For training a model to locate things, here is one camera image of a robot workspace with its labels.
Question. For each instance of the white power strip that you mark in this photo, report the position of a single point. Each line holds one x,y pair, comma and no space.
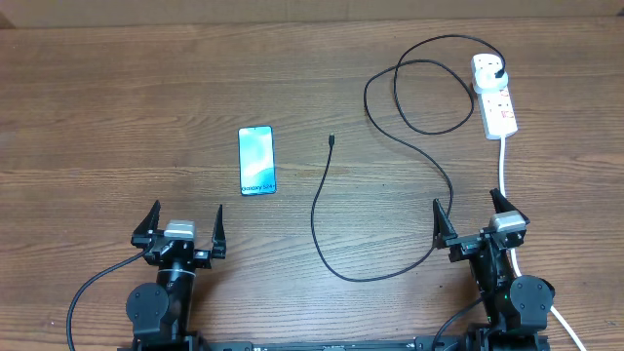
496,109

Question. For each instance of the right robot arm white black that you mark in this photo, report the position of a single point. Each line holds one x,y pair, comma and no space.
517,307

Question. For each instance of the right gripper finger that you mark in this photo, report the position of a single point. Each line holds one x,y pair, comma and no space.
502,205
443,230

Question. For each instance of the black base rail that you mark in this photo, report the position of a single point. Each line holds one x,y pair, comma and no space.
420,343

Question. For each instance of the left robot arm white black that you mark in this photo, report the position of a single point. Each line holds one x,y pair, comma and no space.
160,311

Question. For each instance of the blue Galaxy smartphone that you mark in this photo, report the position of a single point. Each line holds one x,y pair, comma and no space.
256,160

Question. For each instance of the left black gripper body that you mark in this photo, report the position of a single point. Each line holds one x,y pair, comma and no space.
200,259

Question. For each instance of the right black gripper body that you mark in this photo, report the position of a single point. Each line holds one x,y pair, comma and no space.
463,248

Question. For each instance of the white charger plug adapter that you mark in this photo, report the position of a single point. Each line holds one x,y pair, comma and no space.
485,81

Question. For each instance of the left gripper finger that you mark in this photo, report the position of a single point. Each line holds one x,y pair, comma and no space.
218,239
150,223

